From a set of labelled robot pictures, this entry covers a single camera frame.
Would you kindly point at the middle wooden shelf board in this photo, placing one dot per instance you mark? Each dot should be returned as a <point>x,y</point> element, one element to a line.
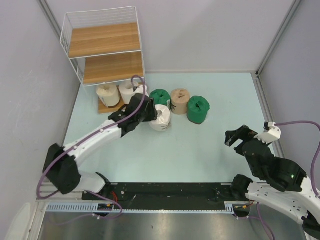
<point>114,67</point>

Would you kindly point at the white wire shelf rack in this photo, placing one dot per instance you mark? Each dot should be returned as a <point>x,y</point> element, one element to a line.
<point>81,19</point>

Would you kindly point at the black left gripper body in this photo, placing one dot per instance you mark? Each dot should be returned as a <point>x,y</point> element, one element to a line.
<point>149,114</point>

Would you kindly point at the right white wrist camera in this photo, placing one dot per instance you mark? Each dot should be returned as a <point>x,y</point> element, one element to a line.
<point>271,133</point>

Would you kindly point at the white slotted cable duct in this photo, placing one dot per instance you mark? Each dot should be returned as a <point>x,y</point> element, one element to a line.
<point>103,207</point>

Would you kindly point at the top wooden shelf board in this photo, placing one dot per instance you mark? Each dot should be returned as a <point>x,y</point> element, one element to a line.
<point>106,39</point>

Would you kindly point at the green wrapped roll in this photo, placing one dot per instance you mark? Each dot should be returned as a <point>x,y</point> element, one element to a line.
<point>161,97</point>
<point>197,109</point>

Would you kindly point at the unwrapped white paper roll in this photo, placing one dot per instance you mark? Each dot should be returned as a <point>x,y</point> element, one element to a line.
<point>128,90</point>

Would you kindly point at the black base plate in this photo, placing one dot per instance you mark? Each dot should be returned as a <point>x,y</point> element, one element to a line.
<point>172,193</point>

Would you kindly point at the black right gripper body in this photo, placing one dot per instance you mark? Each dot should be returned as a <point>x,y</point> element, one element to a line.
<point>246,133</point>

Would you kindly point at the cream paper roll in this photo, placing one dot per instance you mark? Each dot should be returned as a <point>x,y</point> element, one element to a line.
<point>108,94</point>

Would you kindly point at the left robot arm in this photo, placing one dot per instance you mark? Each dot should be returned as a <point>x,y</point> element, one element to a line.
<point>62,164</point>

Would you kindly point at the tan paper roll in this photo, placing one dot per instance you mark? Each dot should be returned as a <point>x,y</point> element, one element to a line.
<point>179,99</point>

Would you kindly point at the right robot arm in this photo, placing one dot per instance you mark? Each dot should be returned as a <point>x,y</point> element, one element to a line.
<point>290,190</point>

